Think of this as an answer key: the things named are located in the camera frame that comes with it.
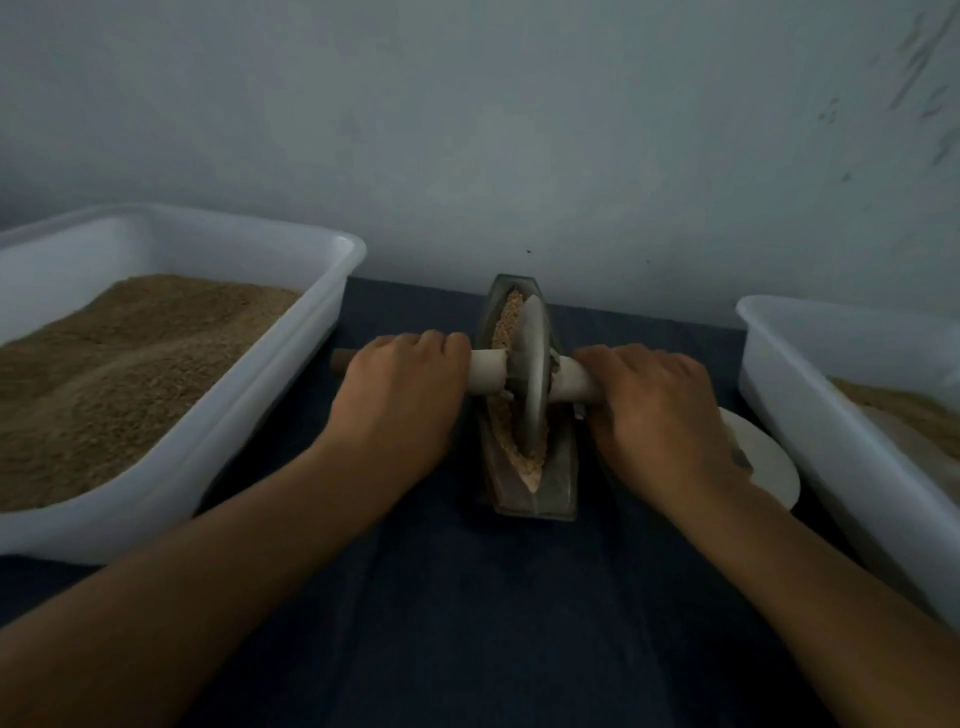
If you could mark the person's right hand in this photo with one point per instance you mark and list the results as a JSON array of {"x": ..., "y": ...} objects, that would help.
[{"x": 660, "y": 428}]

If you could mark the person's left hand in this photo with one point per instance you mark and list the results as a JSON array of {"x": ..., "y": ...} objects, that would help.
[{"x": 393, "y": 405}]

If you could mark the boat-shaped metal grinding trough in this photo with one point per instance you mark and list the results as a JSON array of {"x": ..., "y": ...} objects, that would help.
[{"x": 533, "y": 495}]

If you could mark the large brown grain heap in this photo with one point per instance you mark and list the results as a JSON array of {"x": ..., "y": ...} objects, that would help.
[
  {"x": 912, "y": 405},
  {"x": 105, "y": 383}
]

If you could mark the white plastic scoop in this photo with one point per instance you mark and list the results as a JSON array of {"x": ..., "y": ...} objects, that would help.
[{"x": 930, "y": 447}]

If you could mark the person's right forearm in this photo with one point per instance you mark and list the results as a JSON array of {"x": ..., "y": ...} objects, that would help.
[{"x": 840, "y": 615}]

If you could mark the person's left forearm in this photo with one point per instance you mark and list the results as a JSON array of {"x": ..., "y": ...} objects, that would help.
[{"x": 158, "y": 623}]

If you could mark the white round plate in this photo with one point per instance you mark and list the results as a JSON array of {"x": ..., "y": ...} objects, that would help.
[{"x": 768, "y": 458}]

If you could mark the white plastic tub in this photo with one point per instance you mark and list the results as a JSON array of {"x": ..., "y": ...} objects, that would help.
[
  {"x": 263, "y": 375},
  {"x": 848, "y": 458}
]

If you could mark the dark blue table cloth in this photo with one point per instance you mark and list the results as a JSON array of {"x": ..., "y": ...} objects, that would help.
[{"x": 480, "y": 668}]

